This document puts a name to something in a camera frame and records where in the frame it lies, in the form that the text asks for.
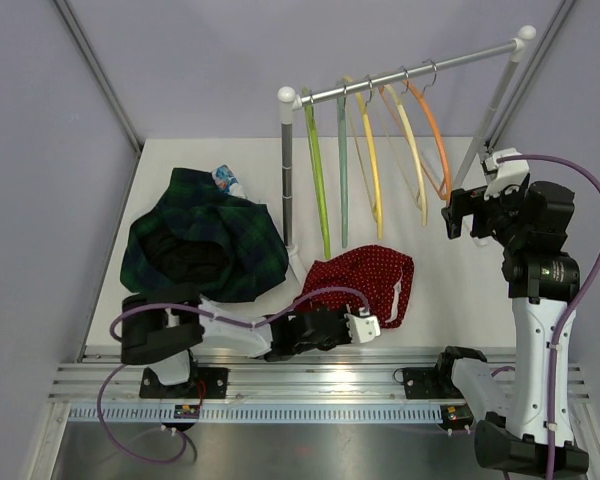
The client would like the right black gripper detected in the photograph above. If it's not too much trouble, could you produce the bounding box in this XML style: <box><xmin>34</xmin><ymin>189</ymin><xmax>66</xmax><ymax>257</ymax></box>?
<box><xmin>442</xmin><ymin>180</ymin><xmax>530</xmax><ymax>250</ymax></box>

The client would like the red polka dot garment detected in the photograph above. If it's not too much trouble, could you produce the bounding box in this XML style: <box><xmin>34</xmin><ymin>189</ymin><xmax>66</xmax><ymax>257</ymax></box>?
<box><xmin>294</xmin><ymin>245</ymin><xmax>415</xmax><ymax>330</ymax></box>

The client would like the dark green plaid garment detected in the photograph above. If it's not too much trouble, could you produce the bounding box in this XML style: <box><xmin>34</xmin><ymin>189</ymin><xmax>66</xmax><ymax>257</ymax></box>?
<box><xmin>120</xmin><ymin>168</ymin><xmax>289</xmax><ymax>303</ymax></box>

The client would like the cream hanger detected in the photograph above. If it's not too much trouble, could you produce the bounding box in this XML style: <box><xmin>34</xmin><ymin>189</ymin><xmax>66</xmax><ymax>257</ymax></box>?
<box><xmin>380</xmin><ymin>84</ymin><xmax>428</xmax><ymax>227</ymax></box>

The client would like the yellow hanger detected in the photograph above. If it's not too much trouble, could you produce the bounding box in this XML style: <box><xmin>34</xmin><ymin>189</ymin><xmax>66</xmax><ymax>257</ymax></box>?
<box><xmin>345</xmin><ymin>92</ymin><xmax>384</xmax><ymax>240</ymax></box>

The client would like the pale mint hanger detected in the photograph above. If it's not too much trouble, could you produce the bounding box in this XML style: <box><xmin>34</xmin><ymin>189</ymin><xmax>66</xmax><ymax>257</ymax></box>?
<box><xmin>336</xmin><ymin>96</ymin><xmax>349</xmax><ymax>249</ymax></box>

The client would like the blue floral skirt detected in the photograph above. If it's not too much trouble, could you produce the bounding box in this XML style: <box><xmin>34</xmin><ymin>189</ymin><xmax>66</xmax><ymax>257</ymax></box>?
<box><xmin>211</xmin><ymin>164</ymin><xmax>247</xmax><ymax>199</ymax></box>

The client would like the lime green hanger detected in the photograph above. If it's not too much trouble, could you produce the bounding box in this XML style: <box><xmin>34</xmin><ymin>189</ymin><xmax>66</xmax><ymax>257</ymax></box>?
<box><xmin>304</xmin><ymin>101</ymin><xmax>331</xmax><ymax>259</ymax></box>

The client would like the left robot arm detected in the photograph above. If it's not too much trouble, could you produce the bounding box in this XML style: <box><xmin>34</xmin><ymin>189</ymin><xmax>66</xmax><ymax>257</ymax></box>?
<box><xmin>110</xmin><ymin>283</ymin><xmax>353</xmax><ymax>399</ymax></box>

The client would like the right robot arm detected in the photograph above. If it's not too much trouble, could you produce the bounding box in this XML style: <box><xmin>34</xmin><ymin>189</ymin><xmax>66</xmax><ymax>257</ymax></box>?
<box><xmin>433</xmin><ymin>181</ymin><xmax>589</xmax><ymax>479</ymax></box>

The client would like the white clothes rack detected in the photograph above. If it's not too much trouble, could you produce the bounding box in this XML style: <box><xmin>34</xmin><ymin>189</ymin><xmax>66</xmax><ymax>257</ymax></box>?
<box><xmin>274</xmin><ymin>24</ymin><xmax>538</xmax><ymax>291</ymax></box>

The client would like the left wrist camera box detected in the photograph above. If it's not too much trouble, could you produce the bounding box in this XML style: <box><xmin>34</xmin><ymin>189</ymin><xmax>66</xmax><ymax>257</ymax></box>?
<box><xmin>344</xmin><ymin>308</ymin><xmax>381</xmax><ymax>345</ymax></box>

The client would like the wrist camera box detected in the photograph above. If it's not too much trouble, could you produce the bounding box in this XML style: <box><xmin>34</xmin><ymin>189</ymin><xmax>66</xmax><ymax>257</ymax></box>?
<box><xmin>481</xmin><ymin>148</ymin><xmax>529</xmax><ymax>200</ymax></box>
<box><xmin>344</xmin><ymin>308</ymin><xmax>381</xmax><ymax>345</ymax></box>

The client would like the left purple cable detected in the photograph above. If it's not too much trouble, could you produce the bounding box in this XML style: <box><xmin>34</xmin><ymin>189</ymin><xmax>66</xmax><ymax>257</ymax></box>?
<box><xmin>97</xmin><ymin>288</ymin><xmax>371</xmax><ymax>461</ymax></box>

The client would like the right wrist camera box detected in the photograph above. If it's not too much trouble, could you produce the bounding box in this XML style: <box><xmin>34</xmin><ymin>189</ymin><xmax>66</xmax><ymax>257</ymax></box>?
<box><xmin>481</xmin><ymin>148</ymin><xmax>529</xmax><ymax>200</ymax></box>

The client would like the white slotted cable duct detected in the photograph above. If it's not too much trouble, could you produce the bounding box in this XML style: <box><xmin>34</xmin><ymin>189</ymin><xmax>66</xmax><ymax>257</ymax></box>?
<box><xmin>69</xmin><ymin>403</ymin><xmax>442</xmax><ymax>424</ymax></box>

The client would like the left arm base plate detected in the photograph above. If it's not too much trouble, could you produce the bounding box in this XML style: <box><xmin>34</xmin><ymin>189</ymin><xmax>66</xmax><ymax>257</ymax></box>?
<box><xmin>139</xmin><ymin>367</ymin><xmax>229</xmax><ymax>400</ymax></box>

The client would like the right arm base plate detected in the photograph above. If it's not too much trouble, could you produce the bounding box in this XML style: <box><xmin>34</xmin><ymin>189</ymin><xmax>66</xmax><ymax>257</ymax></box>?
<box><xmin>392</xmin><ymin>367</ymin><xmax>462</xmax><ymax>400</ymax></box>

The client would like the aluminium rail frame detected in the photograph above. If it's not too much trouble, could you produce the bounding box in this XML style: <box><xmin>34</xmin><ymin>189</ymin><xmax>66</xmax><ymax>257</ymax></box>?
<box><xmin>17</xmin><ymin>344</ymin><xmax>600</xmax><ymax>480</ymax></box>

